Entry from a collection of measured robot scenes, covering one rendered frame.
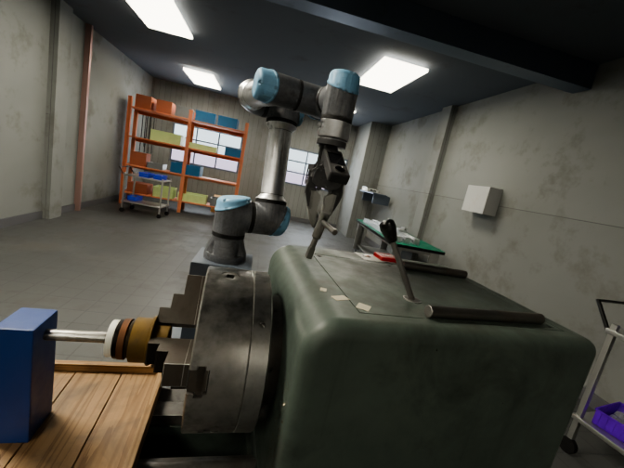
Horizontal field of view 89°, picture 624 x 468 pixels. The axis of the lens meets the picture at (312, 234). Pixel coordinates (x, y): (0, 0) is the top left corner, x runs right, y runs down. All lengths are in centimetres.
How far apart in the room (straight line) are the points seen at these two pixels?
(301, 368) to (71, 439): 49
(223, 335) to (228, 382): 7
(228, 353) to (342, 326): 19
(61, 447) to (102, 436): 6
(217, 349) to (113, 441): 33
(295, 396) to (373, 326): 16
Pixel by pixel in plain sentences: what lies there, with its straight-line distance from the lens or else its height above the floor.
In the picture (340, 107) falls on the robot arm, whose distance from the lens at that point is 77.
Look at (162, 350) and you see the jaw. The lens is 64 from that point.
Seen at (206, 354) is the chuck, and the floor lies 115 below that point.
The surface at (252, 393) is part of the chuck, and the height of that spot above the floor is 109.
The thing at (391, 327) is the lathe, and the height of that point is 125.
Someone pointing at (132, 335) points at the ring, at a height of 111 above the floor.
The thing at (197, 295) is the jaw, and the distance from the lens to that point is 72.
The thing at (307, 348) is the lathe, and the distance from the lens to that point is 50.
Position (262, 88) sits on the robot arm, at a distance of 82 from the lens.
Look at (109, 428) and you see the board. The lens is 85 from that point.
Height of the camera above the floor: 146
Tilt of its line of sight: 10 degrees down
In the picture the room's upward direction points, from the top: 12 degrees clockwise
